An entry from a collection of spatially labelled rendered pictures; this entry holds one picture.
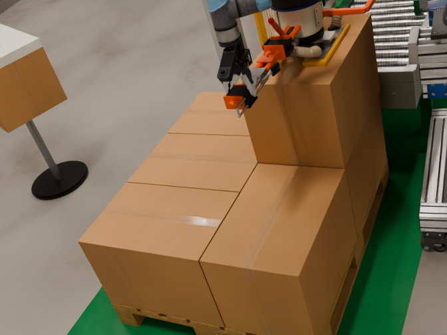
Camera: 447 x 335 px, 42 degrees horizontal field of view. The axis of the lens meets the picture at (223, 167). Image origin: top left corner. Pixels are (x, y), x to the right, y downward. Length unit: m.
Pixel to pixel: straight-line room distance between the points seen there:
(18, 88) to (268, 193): 1.68
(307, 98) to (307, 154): 0.28
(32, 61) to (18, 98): 0.22
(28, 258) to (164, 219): 1.32
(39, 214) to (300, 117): 2.08
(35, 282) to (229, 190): 1.37
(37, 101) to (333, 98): 1.88
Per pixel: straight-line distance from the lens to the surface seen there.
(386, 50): 3.24
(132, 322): 2.82
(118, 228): 2.50
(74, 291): 3.18
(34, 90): 3.51
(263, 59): 2.16
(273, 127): 2.41
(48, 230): 3.69
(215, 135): 2.84
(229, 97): 1.96
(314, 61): 2.34
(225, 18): 1.85
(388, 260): 2.77
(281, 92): 2.29
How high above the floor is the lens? 2.01
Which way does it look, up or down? 34 degrees down
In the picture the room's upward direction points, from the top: 18 degrees counter-clockwise
